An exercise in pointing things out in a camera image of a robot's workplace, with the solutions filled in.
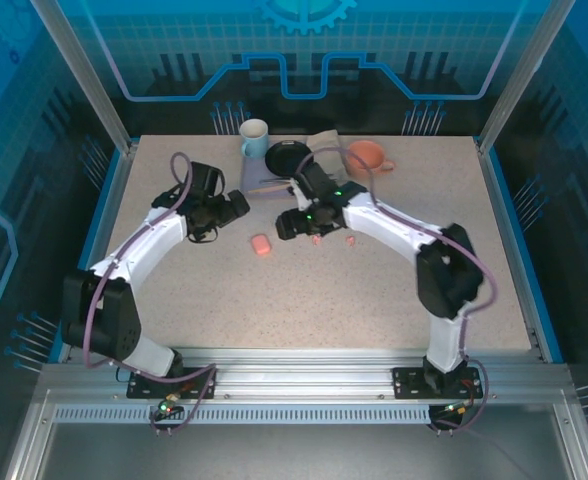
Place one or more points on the beige folded cloth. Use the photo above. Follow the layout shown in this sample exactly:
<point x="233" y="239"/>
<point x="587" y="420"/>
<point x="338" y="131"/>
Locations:
<point x="331" y="140"/>

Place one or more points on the pink earbud charging case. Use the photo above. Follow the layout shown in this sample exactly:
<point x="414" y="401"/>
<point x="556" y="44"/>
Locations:
<point x="261" y="246"/>

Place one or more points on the grey metal base tray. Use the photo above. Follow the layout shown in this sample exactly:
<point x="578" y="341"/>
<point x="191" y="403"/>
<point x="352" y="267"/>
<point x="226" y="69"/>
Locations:
<point x="294" y="450"/>

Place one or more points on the aluminium side rail blue trim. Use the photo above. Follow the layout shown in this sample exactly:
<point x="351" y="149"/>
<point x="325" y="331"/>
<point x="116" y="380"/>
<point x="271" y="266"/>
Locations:
<point x="110" y="210"/>
<point x="503" y="210"/>

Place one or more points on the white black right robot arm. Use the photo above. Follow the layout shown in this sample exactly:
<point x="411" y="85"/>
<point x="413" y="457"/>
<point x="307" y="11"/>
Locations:
<point x="389" y="220"/>

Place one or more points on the aluminium frame beam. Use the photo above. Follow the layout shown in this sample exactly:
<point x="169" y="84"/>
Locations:
<point x="304" y="380"/>

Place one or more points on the aluminium frame post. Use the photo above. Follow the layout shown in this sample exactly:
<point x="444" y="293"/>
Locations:
<point x="524" y="75"/>
<point x="85" y="75"/>

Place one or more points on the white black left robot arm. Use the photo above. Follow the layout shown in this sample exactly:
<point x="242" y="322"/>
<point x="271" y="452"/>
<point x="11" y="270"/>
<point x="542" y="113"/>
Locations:
<point x="144" y="240"/>

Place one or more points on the blue ceramic mug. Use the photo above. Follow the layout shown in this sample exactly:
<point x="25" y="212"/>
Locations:
<point x="254" y="145"/>

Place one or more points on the small LED circuit board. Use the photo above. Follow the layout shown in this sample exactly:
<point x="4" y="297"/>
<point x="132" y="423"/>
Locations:
<point x="166" y="407"/>
<point x="456" y="410"/>

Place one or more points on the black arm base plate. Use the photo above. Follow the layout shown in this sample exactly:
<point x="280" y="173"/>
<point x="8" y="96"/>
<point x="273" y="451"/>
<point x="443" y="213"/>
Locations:
<point x="406" y="382"/>
<point x="139" y="389"/>

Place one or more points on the lavender place mat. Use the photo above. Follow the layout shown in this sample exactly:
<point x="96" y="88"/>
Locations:
<point x="254" y="175"/>

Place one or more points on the black round plate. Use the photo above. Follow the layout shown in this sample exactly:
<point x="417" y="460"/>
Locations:
<point x="281" y="157"/>

